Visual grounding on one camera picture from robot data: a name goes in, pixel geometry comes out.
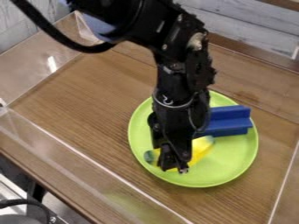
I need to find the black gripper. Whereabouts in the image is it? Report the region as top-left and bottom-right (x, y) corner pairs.
(146, 88), (213, 174)

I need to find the black cable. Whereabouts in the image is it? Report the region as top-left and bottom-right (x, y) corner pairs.
(0, 199), (54, 224)

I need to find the blue plastic block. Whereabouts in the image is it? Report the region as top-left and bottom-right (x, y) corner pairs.
(197, 105), (254, 137)

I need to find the clear acrylic enclosure wall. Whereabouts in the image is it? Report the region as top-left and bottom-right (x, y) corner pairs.
(0, 99), (193, 224)

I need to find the clear acrylic corner bracket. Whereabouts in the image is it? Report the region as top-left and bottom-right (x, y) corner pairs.
(75, 11), (103, 44)

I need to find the green round plate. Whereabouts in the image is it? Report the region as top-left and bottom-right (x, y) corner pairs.
(129, 91), (260, 187)

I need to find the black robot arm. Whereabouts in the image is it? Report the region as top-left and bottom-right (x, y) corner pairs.
(10, 0), (217, 173)

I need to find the yellow toy banana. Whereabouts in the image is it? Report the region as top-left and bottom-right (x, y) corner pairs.
(143, 136), (216, 168)

